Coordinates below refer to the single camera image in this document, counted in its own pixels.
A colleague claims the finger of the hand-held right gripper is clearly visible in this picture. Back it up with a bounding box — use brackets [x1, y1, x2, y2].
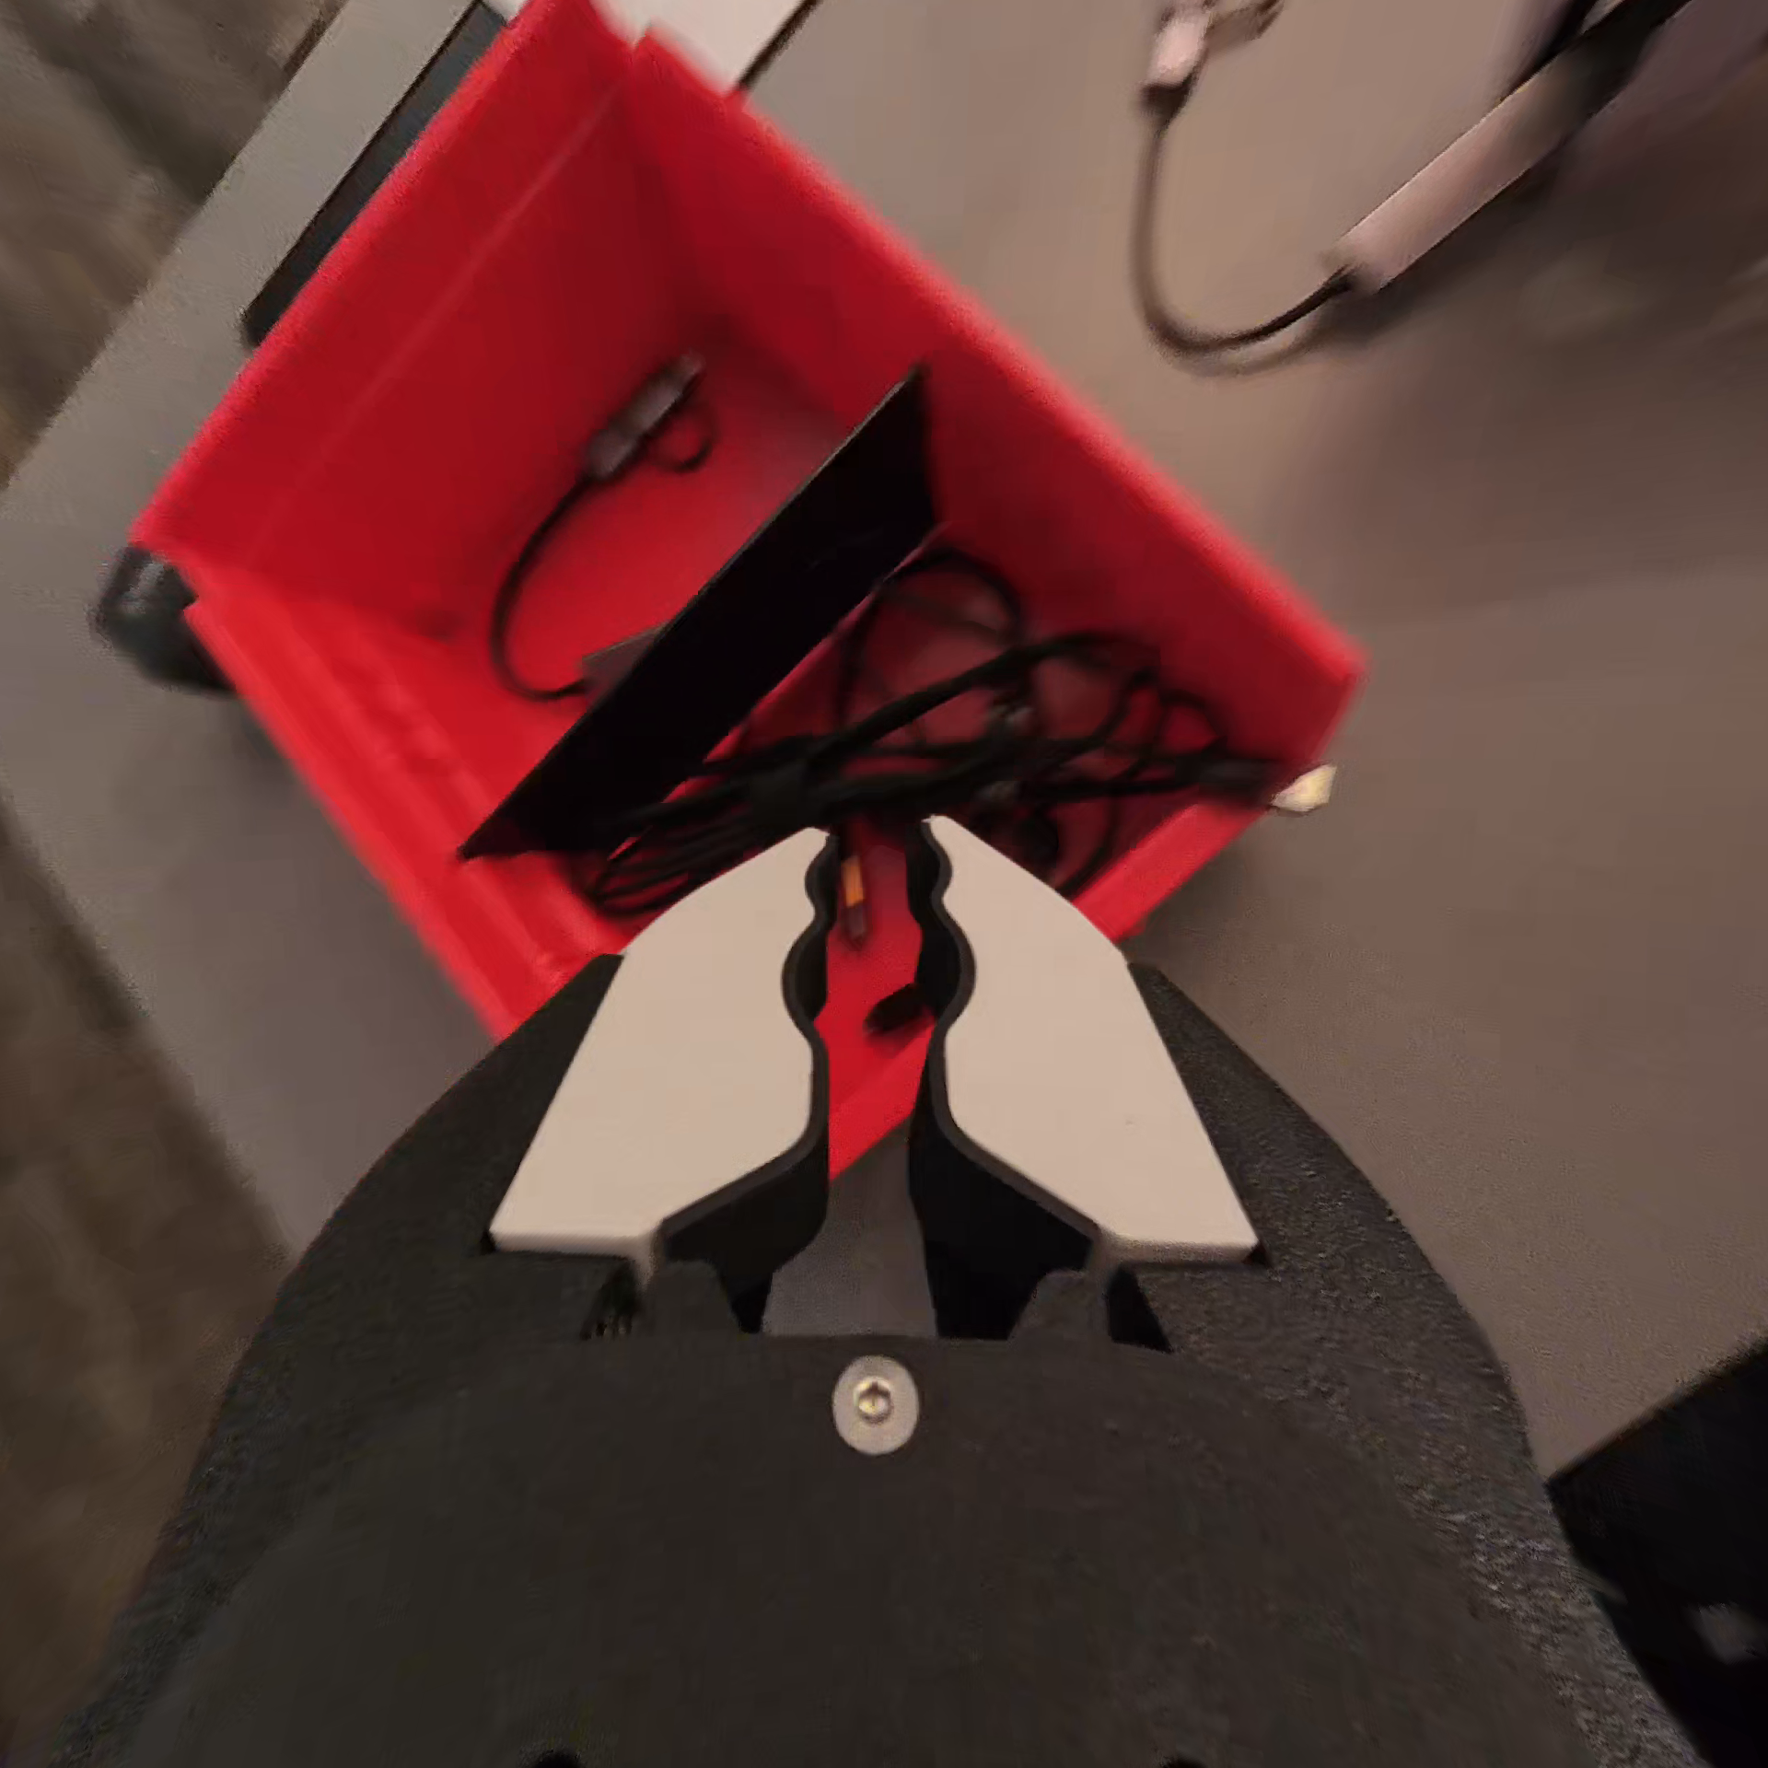
[1513, 0, 1679, 92]
[1573, 0, 1768, 158]

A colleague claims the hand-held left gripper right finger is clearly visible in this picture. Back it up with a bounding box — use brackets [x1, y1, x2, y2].
[911, 816, 1264, 1269]

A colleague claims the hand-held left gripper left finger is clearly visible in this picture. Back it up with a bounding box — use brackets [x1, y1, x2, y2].
[487, 829, 840, 1263]

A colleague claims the black cables bundle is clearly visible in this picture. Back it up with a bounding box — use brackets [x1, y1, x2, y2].
[580, 545, 1285, 923]

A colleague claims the black hub cable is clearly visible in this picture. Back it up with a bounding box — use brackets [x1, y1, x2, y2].
[1132, 0, 1361, 378]
[486, 394, 720, 703]

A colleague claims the red plastic bin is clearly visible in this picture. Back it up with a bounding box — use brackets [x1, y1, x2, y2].
[130, 0, 1367, 1179]

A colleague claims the black bin divider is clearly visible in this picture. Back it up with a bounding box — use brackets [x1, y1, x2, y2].
[455, 364, 948, 862]

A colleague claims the small black object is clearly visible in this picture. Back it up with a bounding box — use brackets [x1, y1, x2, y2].
[84, 541, 237, 695]

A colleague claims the dark flat device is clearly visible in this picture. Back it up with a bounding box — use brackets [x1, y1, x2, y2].
[237, 0, 520, 351]

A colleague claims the black cable silver usb plug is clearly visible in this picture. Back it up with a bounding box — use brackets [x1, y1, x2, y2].
[1215, 759, 1339, 822]

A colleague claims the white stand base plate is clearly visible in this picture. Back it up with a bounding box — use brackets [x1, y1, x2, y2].
[601, 0, 829, 97]

